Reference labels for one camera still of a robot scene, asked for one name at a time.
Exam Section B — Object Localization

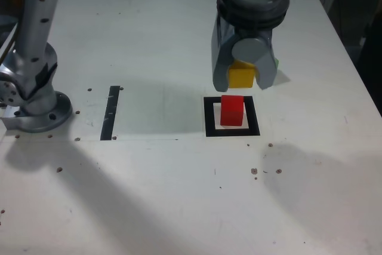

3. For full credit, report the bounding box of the yellow cube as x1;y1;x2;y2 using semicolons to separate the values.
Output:
228;59;259;89

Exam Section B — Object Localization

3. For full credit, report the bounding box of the red cube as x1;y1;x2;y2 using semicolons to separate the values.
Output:
220;94;245;127

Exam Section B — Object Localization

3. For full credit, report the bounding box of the black tape strip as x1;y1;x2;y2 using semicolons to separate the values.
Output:
100;85;121;142

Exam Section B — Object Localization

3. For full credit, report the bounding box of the black tape square outline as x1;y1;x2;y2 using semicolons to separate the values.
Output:
203;96;261;137

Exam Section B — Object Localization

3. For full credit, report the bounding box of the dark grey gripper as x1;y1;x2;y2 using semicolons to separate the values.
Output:
210;14;277;93

